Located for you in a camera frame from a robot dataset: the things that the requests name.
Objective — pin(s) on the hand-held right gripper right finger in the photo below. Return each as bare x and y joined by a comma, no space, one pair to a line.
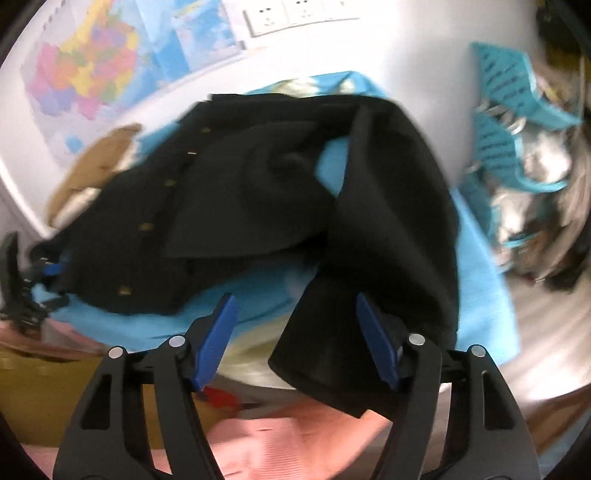
376,344

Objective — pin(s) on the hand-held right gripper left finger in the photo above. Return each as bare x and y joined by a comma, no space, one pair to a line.
214,341

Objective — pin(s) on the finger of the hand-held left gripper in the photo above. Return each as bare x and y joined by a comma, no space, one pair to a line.
53,303
52,268

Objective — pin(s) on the black coat with gold buttons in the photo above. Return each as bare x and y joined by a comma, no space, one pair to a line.
258,194

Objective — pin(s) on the small red object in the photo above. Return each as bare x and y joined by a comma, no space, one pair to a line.
222,397

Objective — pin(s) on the yellow cloth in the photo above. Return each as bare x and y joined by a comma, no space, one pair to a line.
41,392

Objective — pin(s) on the tan cloth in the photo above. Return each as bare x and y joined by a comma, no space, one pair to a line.
92,161

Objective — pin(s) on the blue blanket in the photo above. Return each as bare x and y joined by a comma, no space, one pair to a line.
475,277

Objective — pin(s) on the pink ribbed cloth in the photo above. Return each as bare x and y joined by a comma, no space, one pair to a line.
286,443

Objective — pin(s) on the blue slotted plastic rack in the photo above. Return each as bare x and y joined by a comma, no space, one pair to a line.
512,78
496,147

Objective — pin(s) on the colourful wall map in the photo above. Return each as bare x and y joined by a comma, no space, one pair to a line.
87,64

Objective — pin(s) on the blue wall map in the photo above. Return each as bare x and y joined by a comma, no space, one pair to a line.
203,37

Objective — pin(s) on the white wall socket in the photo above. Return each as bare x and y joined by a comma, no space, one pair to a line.
265,21
339,7
302,11

